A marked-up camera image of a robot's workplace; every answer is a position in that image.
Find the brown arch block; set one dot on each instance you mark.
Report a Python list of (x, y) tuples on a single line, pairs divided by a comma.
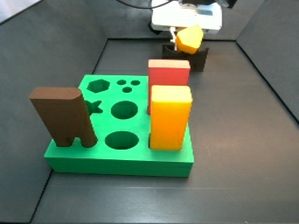
[(65, 114)]

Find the green shape sorter block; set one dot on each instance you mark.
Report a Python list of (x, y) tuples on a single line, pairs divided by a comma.
[(117, 99)]

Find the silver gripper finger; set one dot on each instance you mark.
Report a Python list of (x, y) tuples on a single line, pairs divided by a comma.
[(174, 37)]

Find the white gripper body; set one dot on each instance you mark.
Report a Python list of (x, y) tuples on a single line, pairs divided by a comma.
[(183, 13)]

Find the yellow three prong object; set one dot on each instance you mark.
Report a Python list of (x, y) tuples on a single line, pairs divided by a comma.
[(189, 39)]

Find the red rectangular block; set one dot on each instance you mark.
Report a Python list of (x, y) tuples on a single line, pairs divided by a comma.
[(167, 72)]

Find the black curved fixture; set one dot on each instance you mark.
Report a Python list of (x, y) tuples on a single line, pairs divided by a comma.
[(197, 59)]

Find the yellow rectangular block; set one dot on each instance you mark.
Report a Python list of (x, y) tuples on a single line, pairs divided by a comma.
[(171, 104)]

